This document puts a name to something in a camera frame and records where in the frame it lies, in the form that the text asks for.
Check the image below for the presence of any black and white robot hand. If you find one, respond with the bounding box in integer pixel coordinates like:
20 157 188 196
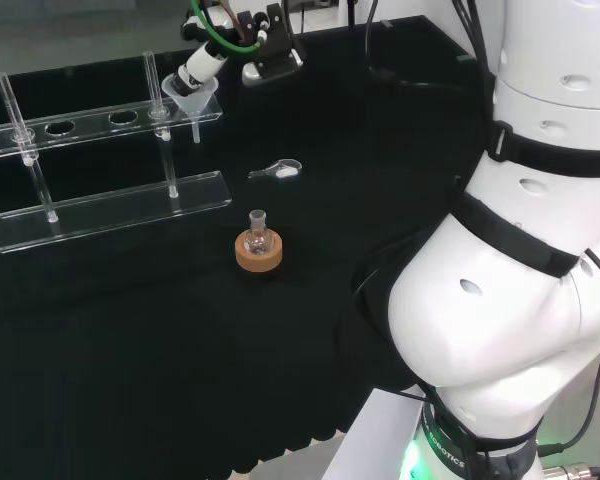
175 0 305 99

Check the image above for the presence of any translucent plastic funnel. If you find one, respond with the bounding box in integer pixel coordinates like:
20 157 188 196
160 73 220 145

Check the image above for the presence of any clear glass weighing funnel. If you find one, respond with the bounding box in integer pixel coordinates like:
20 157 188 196
248 158 304 181

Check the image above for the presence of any clear acrylic funnel stand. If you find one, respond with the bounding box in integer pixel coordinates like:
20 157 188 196
0 49 234 256

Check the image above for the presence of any small round-bottom glass flask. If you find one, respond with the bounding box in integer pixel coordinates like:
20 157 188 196
244 208 273 256

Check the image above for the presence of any black bench cloth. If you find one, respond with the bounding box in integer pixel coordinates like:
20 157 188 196
0 14 496 476

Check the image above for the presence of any green cable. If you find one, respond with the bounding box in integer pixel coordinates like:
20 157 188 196
189 0 262 54

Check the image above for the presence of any cork ring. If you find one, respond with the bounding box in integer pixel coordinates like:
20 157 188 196
234 228 285 274

